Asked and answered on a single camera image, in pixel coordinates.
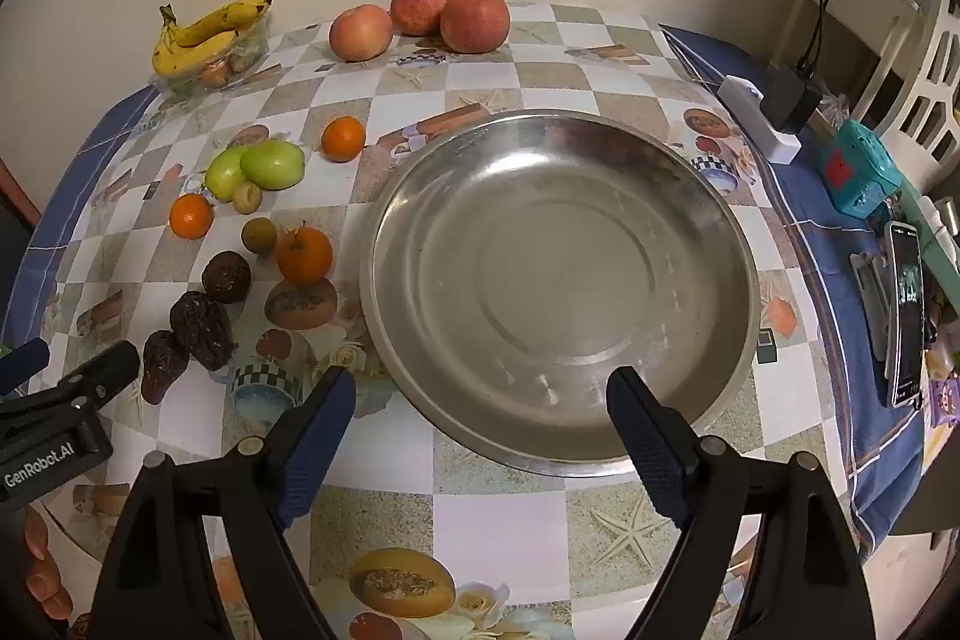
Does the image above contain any large red apple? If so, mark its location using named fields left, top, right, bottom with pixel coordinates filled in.
left=440, top=0, right=512, bottom=55

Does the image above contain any person's left hand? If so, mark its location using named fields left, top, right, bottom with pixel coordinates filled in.
left=22, top=509, right=74, bottom=622

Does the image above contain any purple packet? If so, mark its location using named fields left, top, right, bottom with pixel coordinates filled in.
left=926, top=376, right=960, bottom=425

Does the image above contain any round steel basin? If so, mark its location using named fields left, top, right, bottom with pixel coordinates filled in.
left=358, top=110, right=762, bottom=472

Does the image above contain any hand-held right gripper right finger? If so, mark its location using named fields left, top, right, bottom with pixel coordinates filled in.
left=606, top=366, right=878, bottom=640

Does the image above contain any white plastic chair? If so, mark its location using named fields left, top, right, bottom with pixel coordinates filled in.
left=772, top=0, right=960, bottom=176

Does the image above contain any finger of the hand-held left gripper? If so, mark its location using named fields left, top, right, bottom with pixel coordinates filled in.
left=0, top=338, right=52, bottom=396
left=46, top=340, right=142, bottom=416

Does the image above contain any teal toy camera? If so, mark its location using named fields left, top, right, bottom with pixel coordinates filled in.
left=817, top=118, right=903, bottom=218

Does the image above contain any dark brown wrinkled fruit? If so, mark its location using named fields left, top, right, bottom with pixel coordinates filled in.
left=169, top=291, right=236, bottom=372
left=142, top=330, right=189, bottom=405
left=202, top=251, right=253, bottom=304

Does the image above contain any pale pink apple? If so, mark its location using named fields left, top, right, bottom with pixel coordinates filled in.
left=328, top=4, right=395, bottom=62

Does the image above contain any grey phone stand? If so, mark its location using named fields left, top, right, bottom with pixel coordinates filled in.
left=850, top=250, right=895, bottom=360

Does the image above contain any clear plastic snack bag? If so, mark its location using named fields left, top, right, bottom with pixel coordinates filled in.
left=152, top=26, right=271, bottom=100

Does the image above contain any yellow banana bunch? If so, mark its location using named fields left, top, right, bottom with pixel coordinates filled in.
left=152, top=0, right=273, bottom=79

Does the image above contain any smartphone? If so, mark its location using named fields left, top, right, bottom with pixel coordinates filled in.
left=886, top=220, right=926, bottom=410

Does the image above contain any black power adapter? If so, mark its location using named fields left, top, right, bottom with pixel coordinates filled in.
left=761, top=64, right=824, bottom=136

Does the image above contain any large orange with stem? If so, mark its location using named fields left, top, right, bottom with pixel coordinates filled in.
left=276, top=221, right=334, bottom=286

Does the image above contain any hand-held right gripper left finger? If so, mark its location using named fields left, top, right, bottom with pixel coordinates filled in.
left=90, top=366, right=357, bottom=640

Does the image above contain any white power strip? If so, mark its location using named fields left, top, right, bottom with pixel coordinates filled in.
left=716, top=75, right=802, bottom=165

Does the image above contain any small orange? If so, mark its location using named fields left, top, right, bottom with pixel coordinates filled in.
left=169, top=194, right=214, bottom=240
left=322, top=116, right=367, bottom=163

